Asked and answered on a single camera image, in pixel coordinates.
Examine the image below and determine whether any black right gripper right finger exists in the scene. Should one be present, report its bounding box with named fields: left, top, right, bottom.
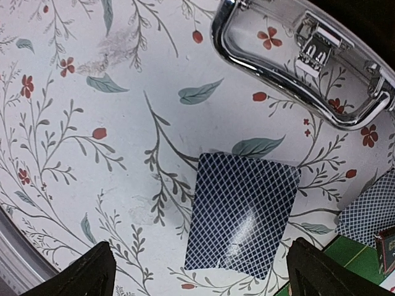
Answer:
left=286, top=237, right=392, bottom=296

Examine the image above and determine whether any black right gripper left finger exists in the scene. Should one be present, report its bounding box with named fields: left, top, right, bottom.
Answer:
left=23, top=241, right=116, bottom=296

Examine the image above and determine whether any triangular all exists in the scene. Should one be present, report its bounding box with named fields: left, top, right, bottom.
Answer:
left=374, top=227, right=394, bottom=277

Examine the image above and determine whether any aluminium poker case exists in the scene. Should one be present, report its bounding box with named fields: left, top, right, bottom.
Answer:
left=210, top=1, right=394, bottom=131

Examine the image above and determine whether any green round poker mat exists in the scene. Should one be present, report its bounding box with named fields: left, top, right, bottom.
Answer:
left=274, top=234, right=395, bottom=296

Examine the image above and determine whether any front aluminium rail base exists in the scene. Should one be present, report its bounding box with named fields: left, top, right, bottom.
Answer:
left=1, top=210, right=59, bottom=295

